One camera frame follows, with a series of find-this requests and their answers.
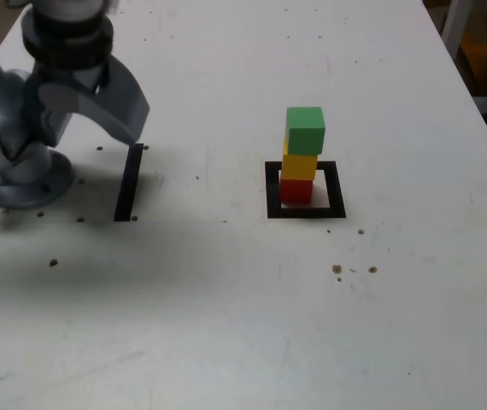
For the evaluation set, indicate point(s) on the black tape strip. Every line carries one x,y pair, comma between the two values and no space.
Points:
126,192

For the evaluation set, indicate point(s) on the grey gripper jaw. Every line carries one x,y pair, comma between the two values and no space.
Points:
40,119
124,107

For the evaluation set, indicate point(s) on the white metal frame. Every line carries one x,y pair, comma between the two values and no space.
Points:
452,19

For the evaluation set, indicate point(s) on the black tape square outline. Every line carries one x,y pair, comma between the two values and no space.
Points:
337,192

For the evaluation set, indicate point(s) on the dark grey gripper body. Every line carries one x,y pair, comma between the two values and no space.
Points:
81,79

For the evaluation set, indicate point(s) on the yellow cube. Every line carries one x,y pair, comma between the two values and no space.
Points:
298,166

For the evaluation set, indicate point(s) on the red cube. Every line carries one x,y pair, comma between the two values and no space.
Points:
295,192

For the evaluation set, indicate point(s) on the green cube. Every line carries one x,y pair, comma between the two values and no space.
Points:
305,136

